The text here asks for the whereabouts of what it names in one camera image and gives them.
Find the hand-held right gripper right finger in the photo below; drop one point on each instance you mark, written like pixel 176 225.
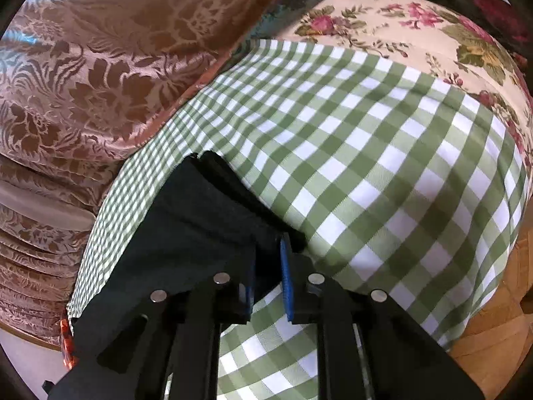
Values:
pixel 287 283

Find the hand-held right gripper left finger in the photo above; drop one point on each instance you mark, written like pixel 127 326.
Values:
pixel 249 300

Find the black embroidered pants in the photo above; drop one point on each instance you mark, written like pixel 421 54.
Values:
pixel 187 225

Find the green white checked bed sheet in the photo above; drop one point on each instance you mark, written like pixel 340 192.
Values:
pixel 374 154

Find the multicoloured checked pillow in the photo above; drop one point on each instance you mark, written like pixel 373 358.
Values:
pixel 67 341

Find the beige curtain tie band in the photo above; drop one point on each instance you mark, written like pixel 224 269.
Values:
pixel 41 208

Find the pink brown floral curtain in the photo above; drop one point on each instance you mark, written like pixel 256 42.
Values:
pixel 104 71

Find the cream rose print bedspread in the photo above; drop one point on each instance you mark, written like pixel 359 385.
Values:
pixel 374 21

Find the dark maroon cloth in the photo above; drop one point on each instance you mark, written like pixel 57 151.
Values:
pixel 499 12

